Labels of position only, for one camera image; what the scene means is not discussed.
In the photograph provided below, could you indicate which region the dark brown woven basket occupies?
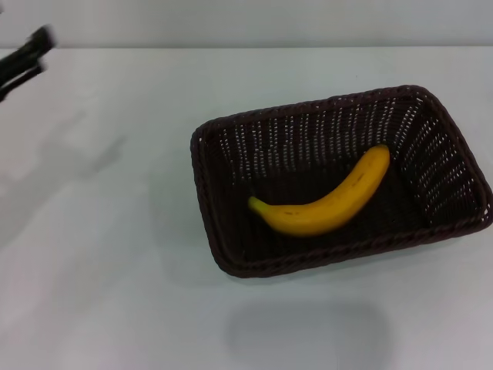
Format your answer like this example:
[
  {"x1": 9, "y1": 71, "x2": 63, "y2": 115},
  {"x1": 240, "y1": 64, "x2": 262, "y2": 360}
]
[{"x1": 189, "y1": 83, "x2": 493, "y2": 280}]

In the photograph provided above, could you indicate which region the yellow banana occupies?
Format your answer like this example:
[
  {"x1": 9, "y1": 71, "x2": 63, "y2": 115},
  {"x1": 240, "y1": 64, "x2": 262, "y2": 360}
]
[{"x1": 247, "y1": 144, "x2": 391, "y2": 237}]

